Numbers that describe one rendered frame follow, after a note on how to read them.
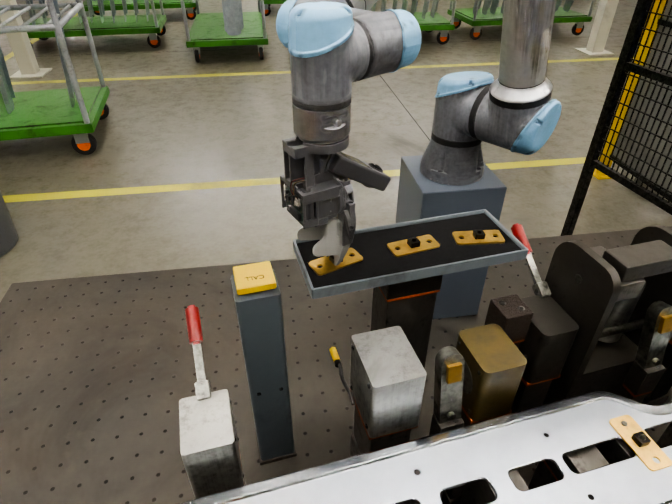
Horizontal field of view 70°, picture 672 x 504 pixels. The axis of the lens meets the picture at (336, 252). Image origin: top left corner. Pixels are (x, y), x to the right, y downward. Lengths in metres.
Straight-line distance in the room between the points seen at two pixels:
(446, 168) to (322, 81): 0.60
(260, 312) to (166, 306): 0.72
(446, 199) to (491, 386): 0.50
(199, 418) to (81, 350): 0.74
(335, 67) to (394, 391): 0.42
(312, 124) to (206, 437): 0.43
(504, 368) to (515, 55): 0.56
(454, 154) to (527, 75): 0.24
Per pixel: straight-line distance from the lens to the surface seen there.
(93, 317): 1.50
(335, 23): 0.59
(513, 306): 0.83
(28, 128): 4.36
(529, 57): 0.99
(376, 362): 0.69
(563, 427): 0.83
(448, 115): 1.11
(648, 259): 0.87
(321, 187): 0.65
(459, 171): 1.15
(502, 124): 1.04
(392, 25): 0.67
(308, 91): 0.60
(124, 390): 1.28
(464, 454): 0.75
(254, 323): 0.78
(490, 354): 0.77
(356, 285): 0.73
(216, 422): 0.71
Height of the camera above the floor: 1.63
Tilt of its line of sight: 36 degrees down
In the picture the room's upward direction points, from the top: straight up
